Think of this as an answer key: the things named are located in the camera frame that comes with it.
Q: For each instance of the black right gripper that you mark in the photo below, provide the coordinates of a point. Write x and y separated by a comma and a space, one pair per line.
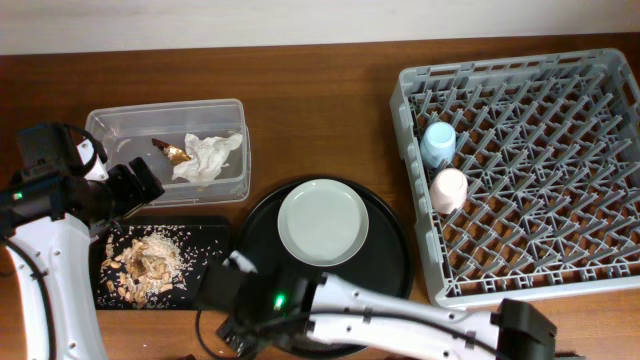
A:
246, 325

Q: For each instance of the brown gold coffee wrapper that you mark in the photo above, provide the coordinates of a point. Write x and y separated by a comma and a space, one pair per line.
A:
174, 154

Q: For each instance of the white round plate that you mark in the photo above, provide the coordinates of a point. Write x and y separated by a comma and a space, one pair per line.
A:
323, 222

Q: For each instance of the white napkin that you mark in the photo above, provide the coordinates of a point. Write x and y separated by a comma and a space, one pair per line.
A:
207, 157

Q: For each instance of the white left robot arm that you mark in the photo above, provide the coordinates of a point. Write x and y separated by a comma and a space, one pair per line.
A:
51, 260

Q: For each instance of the grey dishwasher rack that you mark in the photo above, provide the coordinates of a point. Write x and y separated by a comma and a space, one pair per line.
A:
549, 145

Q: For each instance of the light blue plastic cup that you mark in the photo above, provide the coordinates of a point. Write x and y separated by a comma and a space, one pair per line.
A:
438, 144

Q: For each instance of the pink plastic cup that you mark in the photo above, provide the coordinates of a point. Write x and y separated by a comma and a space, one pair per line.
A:
448, 190

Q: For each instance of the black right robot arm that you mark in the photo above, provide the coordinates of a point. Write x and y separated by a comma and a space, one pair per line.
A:
347, 315

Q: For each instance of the food scraps pile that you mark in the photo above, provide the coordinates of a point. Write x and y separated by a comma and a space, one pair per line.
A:
145, 265

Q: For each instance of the black rectangular tray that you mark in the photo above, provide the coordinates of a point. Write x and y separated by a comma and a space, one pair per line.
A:
200, 240

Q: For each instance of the round black serving tray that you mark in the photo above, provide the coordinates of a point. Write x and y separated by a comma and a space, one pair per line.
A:
383, 264

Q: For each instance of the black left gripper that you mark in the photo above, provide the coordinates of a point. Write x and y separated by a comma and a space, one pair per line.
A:
134, 193

